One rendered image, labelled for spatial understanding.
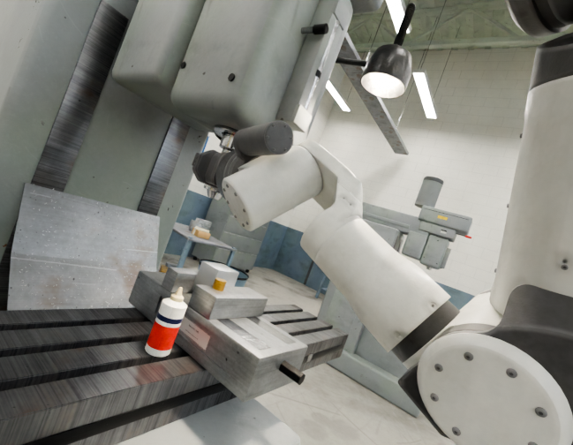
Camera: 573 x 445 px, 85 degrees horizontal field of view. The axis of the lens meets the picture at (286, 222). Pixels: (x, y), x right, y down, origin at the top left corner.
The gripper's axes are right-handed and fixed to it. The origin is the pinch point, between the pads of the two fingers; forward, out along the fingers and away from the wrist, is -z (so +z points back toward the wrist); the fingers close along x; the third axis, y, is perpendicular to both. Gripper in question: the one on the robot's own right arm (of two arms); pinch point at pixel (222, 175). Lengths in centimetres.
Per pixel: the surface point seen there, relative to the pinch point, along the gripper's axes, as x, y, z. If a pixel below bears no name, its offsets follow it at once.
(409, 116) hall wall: -501, -332, -464
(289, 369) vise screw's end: -16.0, 25.7, 17.2
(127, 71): 19.7, -12.1, -14.1
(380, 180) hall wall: -497, -173, -473
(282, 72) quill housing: -0.3, -17.6, 9.7
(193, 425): -6.2, 38.8, 12.1
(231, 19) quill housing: 8.8, -22.2, 5.0
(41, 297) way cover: 19.6, 34.2, -16.9
